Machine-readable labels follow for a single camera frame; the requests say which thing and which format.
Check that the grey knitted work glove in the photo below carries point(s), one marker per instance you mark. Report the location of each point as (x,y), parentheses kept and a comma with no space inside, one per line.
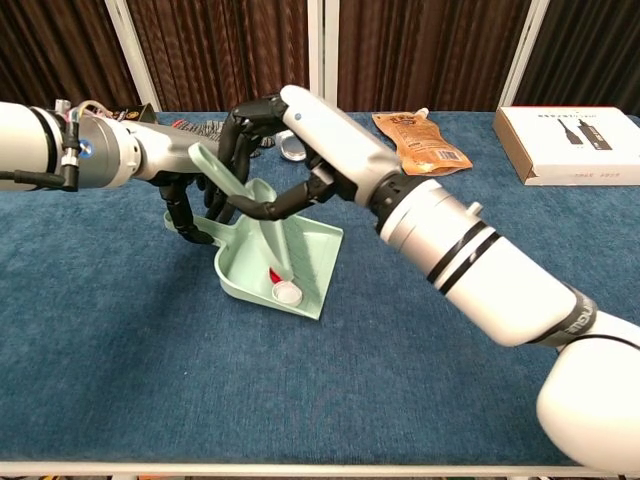
(200,125)

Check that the white bottle cap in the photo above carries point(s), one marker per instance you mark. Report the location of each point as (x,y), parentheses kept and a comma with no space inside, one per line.
(289,295)

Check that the black luncheon meat tin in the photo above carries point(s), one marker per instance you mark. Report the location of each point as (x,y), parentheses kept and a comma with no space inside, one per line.
(142,114)

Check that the white partition frame post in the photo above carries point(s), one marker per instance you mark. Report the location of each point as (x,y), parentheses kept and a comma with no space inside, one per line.
(131,55)
(322,50)
(525,50)

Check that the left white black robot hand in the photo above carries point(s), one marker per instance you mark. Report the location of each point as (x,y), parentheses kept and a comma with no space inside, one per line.
(160,150)

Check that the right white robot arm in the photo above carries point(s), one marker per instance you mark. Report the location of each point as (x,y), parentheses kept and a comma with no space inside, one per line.
(475,260)

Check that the white jar blue lid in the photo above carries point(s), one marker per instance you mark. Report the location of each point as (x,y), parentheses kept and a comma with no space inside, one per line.
(292,150)

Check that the mint green hand brush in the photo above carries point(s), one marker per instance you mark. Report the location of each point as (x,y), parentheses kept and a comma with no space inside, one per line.
(272,235)

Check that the blue felt table cloth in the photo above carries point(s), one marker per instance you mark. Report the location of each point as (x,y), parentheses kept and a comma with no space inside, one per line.
(150,350)

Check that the brown spouted refill pouch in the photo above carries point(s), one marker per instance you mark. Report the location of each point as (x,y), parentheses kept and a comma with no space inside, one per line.
(415,140)

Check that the brown pleated curtain panel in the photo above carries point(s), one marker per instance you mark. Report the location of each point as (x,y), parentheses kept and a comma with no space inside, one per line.
(60,50)
(590,50)
(425,50)
(220,50)

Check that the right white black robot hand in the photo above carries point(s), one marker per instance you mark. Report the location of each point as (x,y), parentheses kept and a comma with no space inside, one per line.
(340,140)

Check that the white cardboard product box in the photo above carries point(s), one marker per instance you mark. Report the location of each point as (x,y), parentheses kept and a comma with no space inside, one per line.
(570,150)

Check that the mint green plastic dustpan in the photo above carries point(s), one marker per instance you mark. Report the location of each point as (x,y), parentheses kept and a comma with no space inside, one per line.
(240,265)

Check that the red bottle cap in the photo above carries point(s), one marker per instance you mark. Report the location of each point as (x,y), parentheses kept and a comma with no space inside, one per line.
(274,275)

